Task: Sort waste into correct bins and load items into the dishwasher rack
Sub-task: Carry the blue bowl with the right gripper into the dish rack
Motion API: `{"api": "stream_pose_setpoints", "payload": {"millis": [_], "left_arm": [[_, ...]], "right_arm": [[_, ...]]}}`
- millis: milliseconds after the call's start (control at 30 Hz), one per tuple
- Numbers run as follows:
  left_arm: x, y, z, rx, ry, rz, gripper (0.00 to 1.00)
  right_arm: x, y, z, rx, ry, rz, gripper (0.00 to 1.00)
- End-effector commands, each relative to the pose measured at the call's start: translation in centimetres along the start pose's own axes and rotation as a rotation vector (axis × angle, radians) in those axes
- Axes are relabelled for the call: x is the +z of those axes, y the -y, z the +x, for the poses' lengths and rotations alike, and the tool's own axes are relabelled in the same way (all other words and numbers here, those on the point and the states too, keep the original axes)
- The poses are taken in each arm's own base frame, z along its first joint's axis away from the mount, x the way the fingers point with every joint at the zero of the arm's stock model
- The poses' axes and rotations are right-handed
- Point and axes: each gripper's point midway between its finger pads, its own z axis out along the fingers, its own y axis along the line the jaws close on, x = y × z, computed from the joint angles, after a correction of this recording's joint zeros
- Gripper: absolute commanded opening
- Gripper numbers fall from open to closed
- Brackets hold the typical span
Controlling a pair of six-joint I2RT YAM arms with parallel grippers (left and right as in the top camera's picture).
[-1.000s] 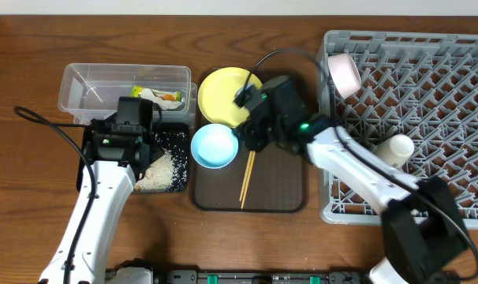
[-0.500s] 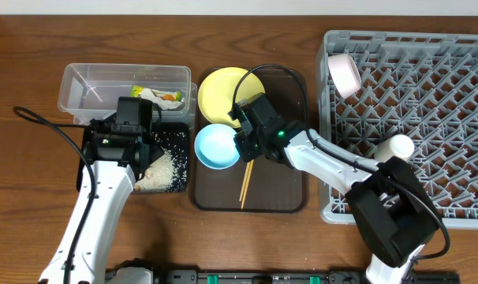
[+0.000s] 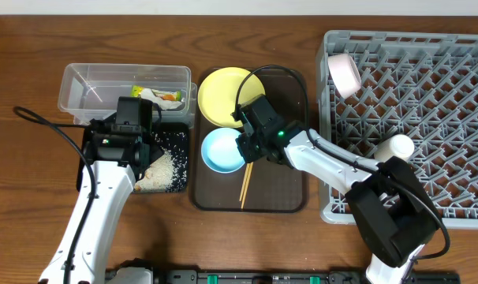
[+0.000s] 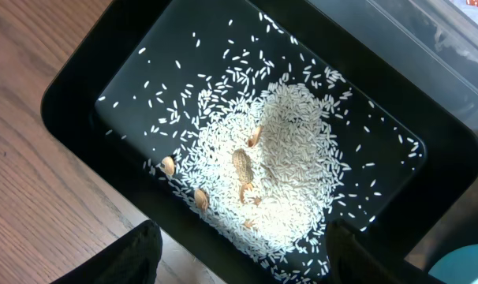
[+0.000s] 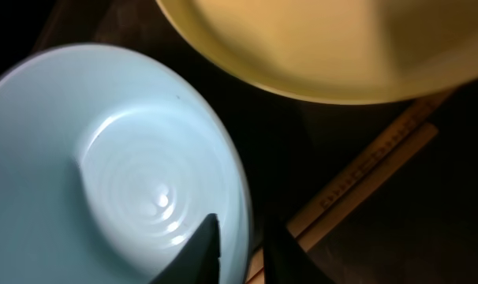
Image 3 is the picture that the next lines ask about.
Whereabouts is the clear plastic bin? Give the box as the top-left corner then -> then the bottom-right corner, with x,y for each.
58,63 -> 197,129

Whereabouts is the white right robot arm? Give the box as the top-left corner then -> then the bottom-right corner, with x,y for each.
236,121 -> 443,283

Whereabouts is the black rectangular tray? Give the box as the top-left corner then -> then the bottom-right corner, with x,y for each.
82,121 -> 189,192

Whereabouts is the spilled rice pile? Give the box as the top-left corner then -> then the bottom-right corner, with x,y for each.
134,151 -> 175,192

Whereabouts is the light blue bowl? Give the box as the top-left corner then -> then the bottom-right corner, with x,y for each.
200,128 -> 245,174

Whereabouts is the grey dishwasher rack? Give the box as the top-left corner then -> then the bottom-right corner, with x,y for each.
316,30 -> 478,230

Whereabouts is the pale green cup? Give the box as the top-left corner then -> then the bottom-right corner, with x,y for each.
374,134 -> 415,162

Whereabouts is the brown serving tray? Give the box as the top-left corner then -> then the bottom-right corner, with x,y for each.
189,69 -> 308,213

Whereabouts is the pink bowl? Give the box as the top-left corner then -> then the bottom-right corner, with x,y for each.
328,54 -> 362,99

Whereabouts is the wooden chopstick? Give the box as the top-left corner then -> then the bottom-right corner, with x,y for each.
241,163 -> 253,209
239,163 -> 252,202

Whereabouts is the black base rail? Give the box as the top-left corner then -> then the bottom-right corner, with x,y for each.
104,258 -> 461,284

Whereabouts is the yellow plate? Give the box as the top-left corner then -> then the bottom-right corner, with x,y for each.
197,67 -> 250,128

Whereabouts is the green orange snack wrapper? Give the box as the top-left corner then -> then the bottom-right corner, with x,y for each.
131,85 -> 183,110

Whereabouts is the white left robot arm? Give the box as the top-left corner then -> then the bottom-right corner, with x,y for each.
39,124 -> 159,283

